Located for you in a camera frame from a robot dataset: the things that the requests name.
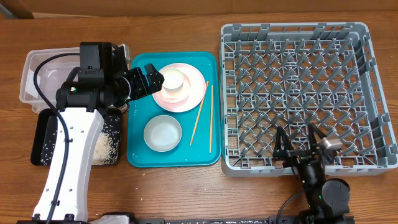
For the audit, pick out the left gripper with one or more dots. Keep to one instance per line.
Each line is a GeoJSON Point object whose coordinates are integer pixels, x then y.
{"type": "Point", "coordinates": [143, 88]}

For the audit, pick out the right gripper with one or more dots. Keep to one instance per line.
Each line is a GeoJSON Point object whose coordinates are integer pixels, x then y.
{"type": "Point", "coordinates": [296, 155]}

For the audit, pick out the small white cup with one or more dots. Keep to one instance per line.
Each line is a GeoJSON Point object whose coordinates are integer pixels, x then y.
{"type": "Point", "coordinates": [173, 79]}

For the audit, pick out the grey bowl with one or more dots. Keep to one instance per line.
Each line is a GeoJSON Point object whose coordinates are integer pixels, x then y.
{"type": "Point", "coordinates": [162, 133]}

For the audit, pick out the white rice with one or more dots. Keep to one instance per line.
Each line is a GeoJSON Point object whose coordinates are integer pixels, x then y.
{"type": "Point", "coordinates": [105, 146]}

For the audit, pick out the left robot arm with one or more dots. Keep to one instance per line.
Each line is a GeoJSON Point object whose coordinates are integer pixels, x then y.
{"type": "Point", "coordinates": [64, 199]}

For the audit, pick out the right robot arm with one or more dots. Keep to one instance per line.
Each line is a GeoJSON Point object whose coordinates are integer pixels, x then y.
{"type": "Point", "coordinates": [327, 199]}

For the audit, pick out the pink plate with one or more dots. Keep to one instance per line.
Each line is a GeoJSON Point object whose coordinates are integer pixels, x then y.
{"type": "Point", "coordinates": [193, 89]}

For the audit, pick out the left wooden chopstick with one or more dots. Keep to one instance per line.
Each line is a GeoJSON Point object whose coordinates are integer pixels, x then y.
{"type": "Point", "coordinates": [198, 115]}

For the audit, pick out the wooden chopstick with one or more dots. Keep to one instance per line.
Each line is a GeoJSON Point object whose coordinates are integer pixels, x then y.
{"type": "Point", "coordinates": [198, 115]}
{"type": "Point", "coordinates": [211, 120]}

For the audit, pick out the right wooden chopstick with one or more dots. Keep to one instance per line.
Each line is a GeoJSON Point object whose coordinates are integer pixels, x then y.
{"type": "Point", "coordinates": [211, 120]}

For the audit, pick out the grey dish rack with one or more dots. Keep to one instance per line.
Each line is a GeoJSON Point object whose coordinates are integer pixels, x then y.
{"type": "Point", "coordinates": [291, 74]}

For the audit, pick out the teal serving tray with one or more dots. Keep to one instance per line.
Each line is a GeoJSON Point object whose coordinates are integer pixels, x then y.
{"type": "Point", "coordinates": [143, 110]}

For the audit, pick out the clear plastic bin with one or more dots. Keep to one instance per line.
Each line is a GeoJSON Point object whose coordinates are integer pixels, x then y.
{"type": "Point", "coordinates": [31, 77]}

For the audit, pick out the black plastic tray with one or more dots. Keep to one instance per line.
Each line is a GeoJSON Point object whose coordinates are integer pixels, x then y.
{"type": "Point", "coordinates": [43, 137]}

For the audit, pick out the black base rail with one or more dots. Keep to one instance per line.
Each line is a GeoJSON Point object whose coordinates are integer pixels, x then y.
{"type": "Point", "coordinates": [269, 220]}

